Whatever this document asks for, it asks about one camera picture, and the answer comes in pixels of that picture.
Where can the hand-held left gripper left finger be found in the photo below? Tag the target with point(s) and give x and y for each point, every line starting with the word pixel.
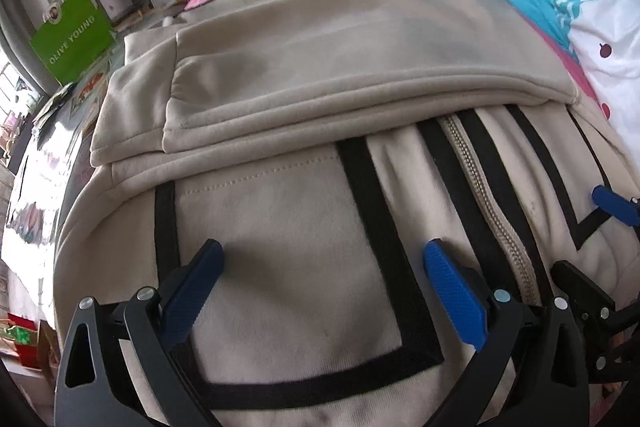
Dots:
pixel 192 292

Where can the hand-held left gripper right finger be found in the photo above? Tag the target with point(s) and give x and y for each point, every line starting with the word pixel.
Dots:
pixel 457 292

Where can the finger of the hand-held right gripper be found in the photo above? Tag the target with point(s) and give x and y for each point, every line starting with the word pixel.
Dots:
pixel 580 287
pixel 615 204

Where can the beige zip hoodie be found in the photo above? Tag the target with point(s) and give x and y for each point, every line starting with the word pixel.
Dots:
pixel 300 72

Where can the red green box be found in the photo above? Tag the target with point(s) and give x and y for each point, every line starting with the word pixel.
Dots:
pixel 20 337

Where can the dark cluttered side table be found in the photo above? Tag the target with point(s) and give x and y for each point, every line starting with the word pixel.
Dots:
pixel 45 157

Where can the green paper shopping bag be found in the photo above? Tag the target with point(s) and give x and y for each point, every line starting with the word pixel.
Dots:
pixel 75 42

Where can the grey curtain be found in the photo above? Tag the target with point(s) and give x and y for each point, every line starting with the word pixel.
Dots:
pixel 20 32

